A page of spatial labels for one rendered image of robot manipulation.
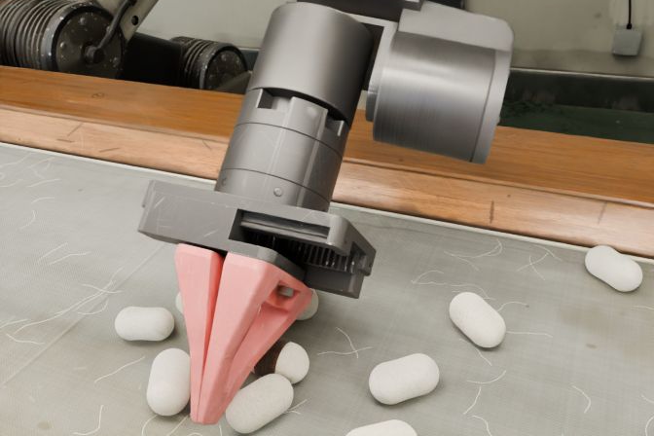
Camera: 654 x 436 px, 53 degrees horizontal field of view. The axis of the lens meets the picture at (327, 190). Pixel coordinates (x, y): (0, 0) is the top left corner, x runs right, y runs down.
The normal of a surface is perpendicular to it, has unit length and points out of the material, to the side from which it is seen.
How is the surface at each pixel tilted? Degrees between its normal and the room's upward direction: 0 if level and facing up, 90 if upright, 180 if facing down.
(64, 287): 0
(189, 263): 61
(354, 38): 68
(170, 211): 40
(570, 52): 88
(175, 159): 45
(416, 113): 82
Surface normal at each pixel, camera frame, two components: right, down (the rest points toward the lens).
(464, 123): -0.25, 0.40
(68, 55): 0.85, 0.22
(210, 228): -0.29, -0.33
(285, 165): 0.17, -0.21
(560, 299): -0.06, -0.85
